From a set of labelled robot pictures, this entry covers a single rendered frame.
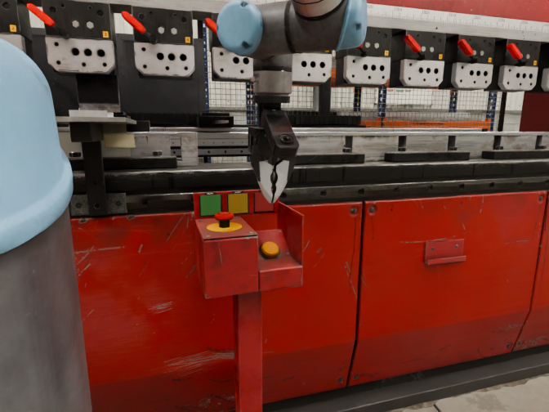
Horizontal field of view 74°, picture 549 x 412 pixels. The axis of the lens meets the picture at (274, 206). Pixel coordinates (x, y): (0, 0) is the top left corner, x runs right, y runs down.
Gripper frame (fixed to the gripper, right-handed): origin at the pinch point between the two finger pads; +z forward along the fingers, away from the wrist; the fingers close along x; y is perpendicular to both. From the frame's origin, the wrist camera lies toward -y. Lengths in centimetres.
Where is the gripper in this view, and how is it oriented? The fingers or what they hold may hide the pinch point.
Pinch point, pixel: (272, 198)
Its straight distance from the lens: 74.3
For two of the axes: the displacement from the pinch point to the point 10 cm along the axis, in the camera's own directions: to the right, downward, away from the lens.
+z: -0.3, 9.6, 2.8
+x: -9.5, 0.6, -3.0
